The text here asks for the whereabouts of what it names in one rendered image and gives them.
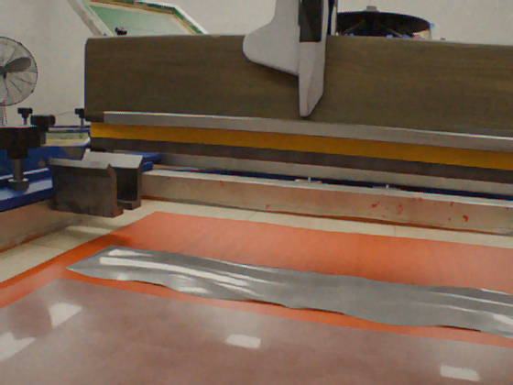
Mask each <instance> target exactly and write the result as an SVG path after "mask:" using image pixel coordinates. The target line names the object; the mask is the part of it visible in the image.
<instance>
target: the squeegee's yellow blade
mask: <svg viewBox="0 0 513 385"><path fill-rule="evenodd" d="M91 137H96V138H126V139H136V140H140V139H147V140H159V141H169V142H180V143H184V142H191V143H202V144H214V145H226V146H237V147H248V148H260V149H288V150H299V151H308V152H316V153H327V154H338V155H349V156H360V157H371V158H381V159H393V160H413V161H423V162H433V163H443V164H453V165H464V166H475V167H485V168H494V169H504V170H513V154H509V153H498V152H489V151H483V150H475V149H464V148H442V147H431V146H419V145H407V144H397V143H393V142H383V141H370V140H358V139H346V138H333V137H308V136H296V135H283V134H270V133H257V132H245V131H232V130H219V129H206V128H195V129H194V128H181V127H169V126H133V125H109V124H105V123H104V122H97V123H94V122H91Z"/></svg>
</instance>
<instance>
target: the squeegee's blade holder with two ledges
mask: <svg viewBox="0 0 513 385"><path fill-rule="evenodd" d="M104 123H105V124H109V125H133V126H146V127H155V126H157V127H181V128H194V129H195V128H206V129H219V130H232V131H245V132H257V133H270V134H283V135H296V136H308V137H321V138H346V139H358V140H370V141H383V142H393V143H397V144H407V145H419V146H431V147H442V148H454V149H475V150H483V151H489V152H498V153H509V154H513V137H493V136H480V135H474V134H468V133H454V132H442V131H428V130H418V129H414V128H401V127H388V126H360V125H356V124H346V123H332V122H317V121H303V120H289V119H275V118H260V117H245V116H230V115H188V114H174V113H169V114H160V113H146V112H135V113H132V112H118V111H108V112H104Z"/></svg>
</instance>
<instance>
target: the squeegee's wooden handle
mask: <svg viewBox="0 0 513 385"><path fill-rule="evenodd" d="M246 35H247V34H236V33H204V34H168V35H146V34H144V35H120V36H97V37H89V38H87V40H86V44H85V48H84V64H85V67H84V120H85V121H86V122H94V123H97V122H104V112H108V111H118V112H132V113H135V112H146V113H160V114H169V113H174V114H188V115H203V116H213V115H217V116H245V117H260V118H275V119H289V120H303V121H317V122H332V123H346V124H356V125H360V126H375V127H401V128H414V129H418V130H428V131H442V132H454V133H468V134H474V135H480V136H493V137H506V138H513V44H511V43H504V42H481V41H458V40H436V39H417V38H388V37H361V36H329V35H327V36H326V44H325V67H324V76H323V92H322V97H321V98H320V99H319V101H318V102H317V104H316V105H315V106H314V108H313V110H312V111H311V113H310V115H309V116H300V93H299V77H298V76H296V75H293V74H290V73H287V72H284V71H281V70H277V69H274V68H269V67H267V66H264V65H261V64H259V63H256V62H252V61H249V59H248V58H247V57H246V55H245V54H244V52H243V42H244V39H245V36H246Z"/></svg>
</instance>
